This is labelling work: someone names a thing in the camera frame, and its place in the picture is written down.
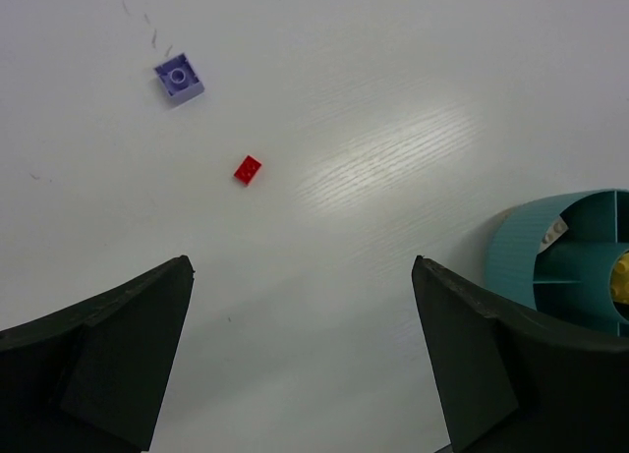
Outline small red lego plate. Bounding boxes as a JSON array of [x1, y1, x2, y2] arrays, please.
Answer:
[[233, 155, 262, 187]]

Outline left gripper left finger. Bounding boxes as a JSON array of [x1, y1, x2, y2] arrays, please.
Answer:
[[1, 255, 194, 452]]

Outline small yellow lego brick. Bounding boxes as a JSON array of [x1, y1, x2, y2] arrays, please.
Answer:
[[609, 253, 629, 305]]

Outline tan lego brick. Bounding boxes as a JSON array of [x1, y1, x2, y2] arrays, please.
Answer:
[[538, 216, 569, 254]]

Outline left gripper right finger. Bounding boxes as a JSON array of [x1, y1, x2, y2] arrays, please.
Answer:
[[412, 256, 628, 452]]

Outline small purple lego piece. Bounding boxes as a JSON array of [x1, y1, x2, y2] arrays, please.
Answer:
[[153, 53, 205, 107]]

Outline teal divided round container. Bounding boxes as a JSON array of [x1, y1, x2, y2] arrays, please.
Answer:
[[484, 189, 628, 337]]

